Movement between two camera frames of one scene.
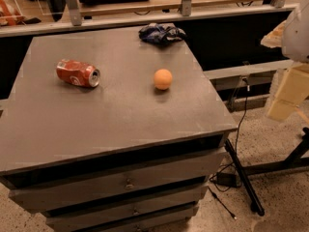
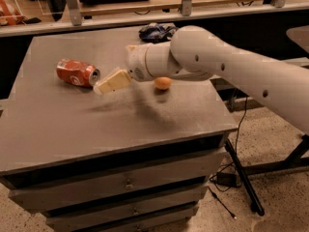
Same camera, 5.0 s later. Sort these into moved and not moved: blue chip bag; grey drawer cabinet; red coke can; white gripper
Moved: white gripper
Not moved: grey drawer cabinet; red coke can; blue chip bag
